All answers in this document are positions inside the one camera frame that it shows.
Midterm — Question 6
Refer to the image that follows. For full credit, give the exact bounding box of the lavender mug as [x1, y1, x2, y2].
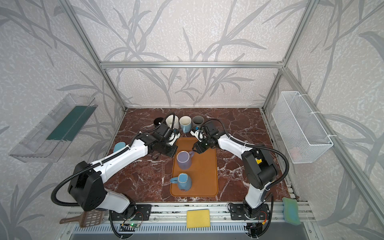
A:
[177, 151, 195, 170]

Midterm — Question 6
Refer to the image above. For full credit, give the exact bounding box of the grey mug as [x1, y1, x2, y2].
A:
[192, 116, 205, 130]

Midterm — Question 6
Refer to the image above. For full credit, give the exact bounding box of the black mug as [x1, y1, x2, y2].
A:
[154, 117, 164, 127]

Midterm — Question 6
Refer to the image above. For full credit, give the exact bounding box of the white ceramic mug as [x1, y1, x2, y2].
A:
[166, 115, 180, 130]

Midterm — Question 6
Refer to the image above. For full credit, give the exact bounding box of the light blue mug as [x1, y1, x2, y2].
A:
[179, 116, 192, 134]

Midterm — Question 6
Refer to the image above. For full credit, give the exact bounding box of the blue speckled mug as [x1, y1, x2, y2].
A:
[170, 173, 192, 192]

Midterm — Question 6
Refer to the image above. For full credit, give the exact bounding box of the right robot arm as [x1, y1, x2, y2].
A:
[191, 119, 290, 219]

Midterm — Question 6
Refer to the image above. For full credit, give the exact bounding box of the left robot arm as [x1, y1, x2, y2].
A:
[51, 121, 181, 219]

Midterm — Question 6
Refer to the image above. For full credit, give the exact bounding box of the orange rubber tray mat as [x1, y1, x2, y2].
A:
[170, 149, 219, 197]

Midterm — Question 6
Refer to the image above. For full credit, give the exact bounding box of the yellow sponge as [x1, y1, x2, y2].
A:
[187, 209, 211, 229]

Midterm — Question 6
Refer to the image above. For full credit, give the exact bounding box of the small green circuit board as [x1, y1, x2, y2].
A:
[120, 223, 140, 232]

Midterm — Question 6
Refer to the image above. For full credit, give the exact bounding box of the green mat in shelf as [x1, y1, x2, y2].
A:
[46, 105, 97, 141]

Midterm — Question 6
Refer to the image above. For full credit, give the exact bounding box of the brown slotted spatula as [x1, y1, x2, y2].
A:
[59, 210, 106, 228]

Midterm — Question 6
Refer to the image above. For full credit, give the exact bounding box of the green sponge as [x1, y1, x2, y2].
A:
[282, 198, 301, 226]

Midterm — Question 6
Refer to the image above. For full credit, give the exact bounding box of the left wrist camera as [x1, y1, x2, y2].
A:
[167, 129, 181, 146]

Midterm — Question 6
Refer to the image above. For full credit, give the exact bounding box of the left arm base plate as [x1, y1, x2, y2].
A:
[109, 204, 152, 221]

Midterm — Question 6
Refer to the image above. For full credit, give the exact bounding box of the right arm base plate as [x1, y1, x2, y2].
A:
[227, 203, 271, 221]

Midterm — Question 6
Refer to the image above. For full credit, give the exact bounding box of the white wire basket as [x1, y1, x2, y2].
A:
[272, 91, 334, 164]

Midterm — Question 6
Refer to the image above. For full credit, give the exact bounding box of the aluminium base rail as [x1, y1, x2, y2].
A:
[59, 201, 319, 235]

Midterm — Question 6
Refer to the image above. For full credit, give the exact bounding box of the clear acrylic wall shelf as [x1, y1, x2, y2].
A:
[9, 94, 98, 163]

